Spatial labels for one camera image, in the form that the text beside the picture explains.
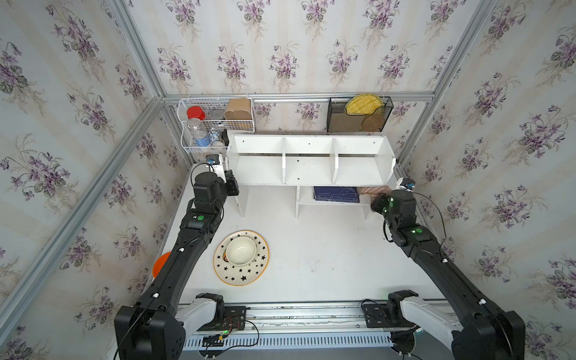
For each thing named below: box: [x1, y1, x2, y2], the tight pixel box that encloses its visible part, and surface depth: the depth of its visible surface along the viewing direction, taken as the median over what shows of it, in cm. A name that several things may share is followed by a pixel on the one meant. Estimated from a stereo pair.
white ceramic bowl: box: [225, 236, 258, 267], surface depth 86 cm
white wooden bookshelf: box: [228, 134, 396, 219], surface depth 84 cm
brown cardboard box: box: [223, 98, 252, 120], surface depth 91 cm
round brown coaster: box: [361, 113, 384, 132], surface depth 98 cm
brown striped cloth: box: [356, 185, 392, 201], surface depth 82 cm
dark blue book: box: [313, 186, 360, 203], surface depth 90 cm
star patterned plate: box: [213, 229, 270, 287], surface depth 85 cm
